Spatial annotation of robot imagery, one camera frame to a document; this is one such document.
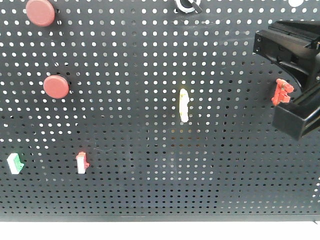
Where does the red mushroom button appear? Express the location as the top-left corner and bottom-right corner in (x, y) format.
(43, 75), (69, 99)
(25, 0), (55, 27)

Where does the upper red mushroom button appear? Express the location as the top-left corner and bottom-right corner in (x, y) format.
(25, 0), (55, 27)

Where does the red white rocker switch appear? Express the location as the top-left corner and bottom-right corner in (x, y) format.
(75, 151), (90, 174)

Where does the green white rocker switch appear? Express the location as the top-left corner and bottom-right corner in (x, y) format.
(7, 153), (24, 175)

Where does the black perforated pegboard panel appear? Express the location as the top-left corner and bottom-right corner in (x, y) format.
(0, 0), (320, 222)

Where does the lower red mushroom button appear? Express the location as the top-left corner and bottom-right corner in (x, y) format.
(43, 75), (69, 99)

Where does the yellow toggle switch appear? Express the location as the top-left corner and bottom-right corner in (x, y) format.
(179, 88), (190, 123)

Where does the red toggle switch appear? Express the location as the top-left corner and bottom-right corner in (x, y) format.
(271, 78), (295, 106)

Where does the black selector knob switch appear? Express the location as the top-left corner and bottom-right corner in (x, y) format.
(174, 0), (203, 14)

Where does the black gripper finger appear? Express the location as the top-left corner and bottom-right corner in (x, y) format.
(272, 84), (320, 141)
(253, 20), (320, 91)

